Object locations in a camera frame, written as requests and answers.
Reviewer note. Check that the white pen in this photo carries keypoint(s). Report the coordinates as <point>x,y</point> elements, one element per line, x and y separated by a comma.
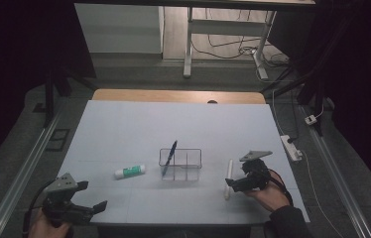
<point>229,168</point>

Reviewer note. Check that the metal floor rail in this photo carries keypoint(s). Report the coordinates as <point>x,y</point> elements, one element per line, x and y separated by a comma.
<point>339,178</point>
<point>21,178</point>

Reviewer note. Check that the white cabinet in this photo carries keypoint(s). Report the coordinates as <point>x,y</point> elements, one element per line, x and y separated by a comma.
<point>117,29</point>

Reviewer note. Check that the blue pen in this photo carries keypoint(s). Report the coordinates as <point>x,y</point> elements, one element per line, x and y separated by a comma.
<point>171,155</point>

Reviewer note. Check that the small white adapter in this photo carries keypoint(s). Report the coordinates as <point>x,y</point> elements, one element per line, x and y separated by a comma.
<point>310,120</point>

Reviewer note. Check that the green and white glue stick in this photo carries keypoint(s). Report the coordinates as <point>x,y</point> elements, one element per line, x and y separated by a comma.
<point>130,171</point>

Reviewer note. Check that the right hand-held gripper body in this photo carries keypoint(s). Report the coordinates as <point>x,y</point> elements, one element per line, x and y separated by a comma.
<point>256,173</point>

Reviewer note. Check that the person's right hand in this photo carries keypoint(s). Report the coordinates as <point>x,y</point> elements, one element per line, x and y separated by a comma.
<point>271,197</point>

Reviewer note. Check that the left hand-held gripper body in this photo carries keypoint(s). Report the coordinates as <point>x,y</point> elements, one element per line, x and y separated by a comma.
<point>61,190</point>

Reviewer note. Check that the black power plug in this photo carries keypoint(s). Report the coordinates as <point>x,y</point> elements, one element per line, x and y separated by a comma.
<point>292,140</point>

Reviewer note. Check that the white desk frame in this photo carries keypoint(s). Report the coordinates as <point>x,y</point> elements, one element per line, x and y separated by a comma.
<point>226,27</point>

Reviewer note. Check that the black metal stand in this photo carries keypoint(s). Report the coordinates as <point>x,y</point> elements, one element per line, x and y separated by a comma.
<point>49,99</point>
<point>319,99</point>

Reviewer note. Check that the person's left hand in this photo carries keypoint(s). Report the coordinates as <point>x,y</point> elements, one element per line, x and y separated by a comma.
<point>46,231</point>

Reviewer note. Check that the clear plastic desk organizer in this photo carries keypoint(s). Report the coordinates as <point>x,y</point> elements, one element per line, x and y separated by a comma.
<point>186,172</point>

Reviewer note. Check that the black floor socket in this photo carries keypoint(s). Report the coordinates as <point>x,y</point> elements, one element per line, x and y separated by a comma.
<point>58,139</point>

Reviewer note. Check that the white table mat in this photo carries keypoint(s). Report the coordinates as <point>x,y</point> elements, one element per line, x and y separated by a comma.
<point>124,132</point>

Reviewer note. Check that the white power strip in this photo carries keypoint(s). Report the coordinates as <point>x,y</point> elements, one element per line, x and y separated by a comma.
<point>291,148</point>

